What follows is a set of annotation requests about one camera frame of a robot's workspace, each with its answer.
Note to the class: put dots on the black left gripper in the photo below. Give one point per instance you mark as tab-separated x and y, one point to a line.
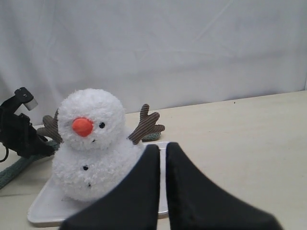
18	134

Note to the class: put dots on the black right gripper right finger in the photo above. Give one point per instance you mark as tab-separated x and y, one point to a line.
195	202

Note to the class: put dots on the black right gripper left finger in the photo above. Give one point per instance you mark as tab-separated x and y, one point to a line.
132	205

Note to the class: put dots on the green knitted scarf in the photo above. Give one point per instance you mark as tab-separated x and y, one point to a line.
11	172

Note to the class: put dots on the white plush snowman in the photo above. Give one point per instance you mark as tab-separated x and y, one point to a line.
96	149

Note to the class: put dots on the white rectangular tray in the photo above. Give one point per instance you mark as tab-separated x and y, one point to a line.
51	207

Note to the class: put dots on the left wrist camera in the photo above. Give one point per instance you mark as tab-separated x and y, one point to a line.
23	96

